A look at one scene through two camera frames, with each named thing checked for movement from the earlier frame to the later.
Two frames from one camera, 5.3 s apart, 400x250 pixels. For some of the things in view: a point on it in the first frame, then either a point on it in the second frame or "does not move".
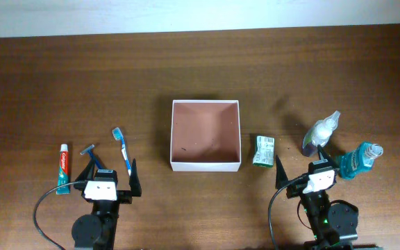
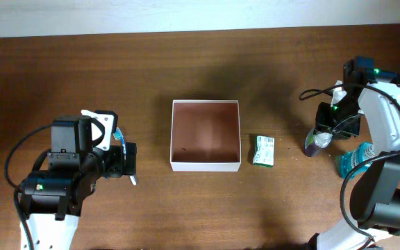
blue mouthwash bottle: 360,160 does not move
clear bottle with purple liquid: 320,134 does not move
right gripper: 282,176 to 324,125
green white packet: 264,155 does not move
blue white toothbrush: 118,136 does not move
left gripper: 126,196 to 117,168
